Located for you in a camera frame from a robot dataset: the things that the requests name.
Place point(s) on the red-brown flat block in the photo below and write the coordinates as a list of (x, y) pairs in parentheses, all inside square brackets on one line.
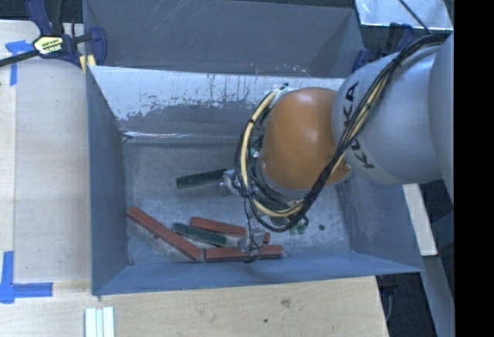
[(162, 232), (216, 226), (227, 253)]

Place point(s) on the dark green flat block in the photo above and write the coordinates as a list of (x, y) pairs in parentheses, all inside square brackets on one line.
[(200, 235), (200, 179)]

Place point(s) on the grey metal bin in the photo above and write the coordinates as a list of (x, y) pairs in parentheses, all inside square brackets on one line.
[(193, 38)]

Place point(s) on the pale wood board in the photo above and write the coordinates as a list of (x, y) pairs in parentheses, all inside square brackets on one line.
[(50, 173)]

